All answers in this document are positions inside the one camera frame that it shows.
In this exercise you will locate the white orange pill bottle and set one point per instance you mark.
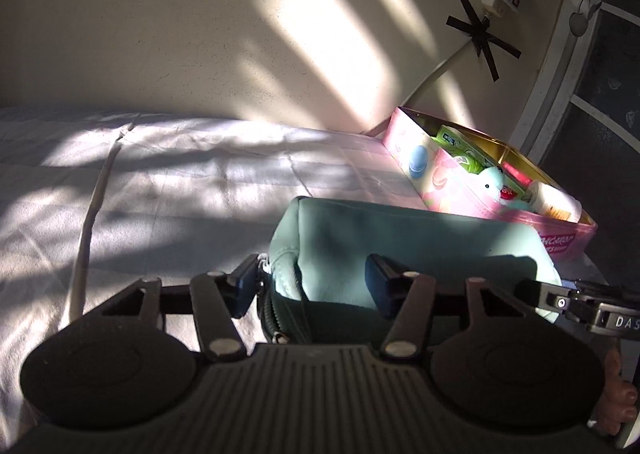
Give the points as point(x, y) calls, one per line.
point(551, 202)

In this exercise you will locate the black tape cross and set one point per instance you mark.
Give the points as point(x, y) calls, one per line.
point(477, 29)

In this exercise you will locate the green Crest toothpaste box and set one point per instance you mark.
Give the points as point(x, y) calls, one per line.
point(462, 150)

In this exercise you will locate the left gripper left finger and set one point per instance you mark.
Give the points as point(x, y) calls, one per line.
point(217, 298)

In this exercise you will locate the mint green zipper pouch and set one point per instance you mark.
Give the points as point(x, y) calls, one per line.
point(316, 290)

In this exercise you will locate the red small packet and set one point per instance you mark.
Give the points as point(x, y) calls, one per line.
point(520, 178)

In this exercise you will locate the pink biscuit tin box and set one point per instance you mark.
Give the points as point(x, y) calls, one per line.
point(444, 186)

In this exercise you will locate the white bed sheet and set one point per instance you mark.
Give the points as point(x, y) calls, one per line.
point(94, 200)

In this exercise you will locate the mint plush toy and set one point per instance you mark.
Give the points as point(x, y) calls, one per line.
point(493, 184)

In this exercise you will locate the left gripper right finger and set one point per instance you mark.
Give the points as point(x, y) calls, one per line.
point(404, 297)

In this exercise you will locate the white window frame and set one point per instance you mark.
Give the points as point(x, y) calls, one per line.
point(596, 73)

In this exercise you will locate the person's hand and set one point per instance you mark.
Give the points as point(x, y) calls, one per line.
point(617, 405)

